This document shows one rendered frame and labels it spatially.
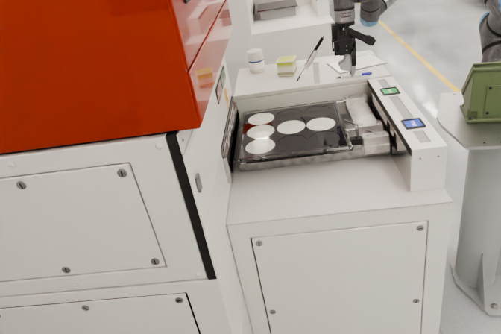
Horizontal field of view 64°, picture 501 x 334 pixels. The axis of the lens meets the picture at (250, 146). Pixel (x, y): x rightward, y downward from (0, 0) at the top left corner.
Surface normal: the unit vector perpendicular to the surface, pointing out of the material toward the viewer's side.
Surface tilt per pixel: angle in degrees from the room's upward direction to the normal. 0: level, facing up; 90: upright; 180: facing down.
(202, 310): 90
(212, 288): 90
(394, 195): 0
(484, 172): 90
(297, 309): 90
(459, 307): 0
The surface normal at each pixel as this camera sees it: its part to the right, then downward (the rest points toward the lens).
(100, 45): -0.04, 0.49
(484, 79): -0.25, 0.51
